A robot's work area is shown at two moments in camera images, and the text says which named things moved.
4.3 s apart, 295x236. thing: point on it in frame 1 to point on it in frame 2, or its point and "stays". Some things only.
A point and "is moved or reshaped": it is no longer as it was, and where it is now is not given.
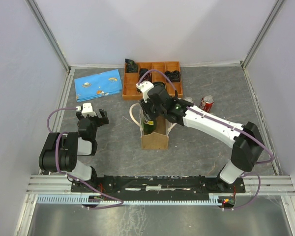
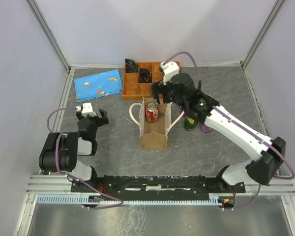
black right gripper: [145, 107] to [159, 87]
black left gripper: [102, 121] stays
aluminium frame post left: [35, 11] stays
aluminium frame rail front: [255, 185] stays
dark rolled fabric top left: [131, 66] stays
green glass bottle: [149, 126] is moved or reshaped
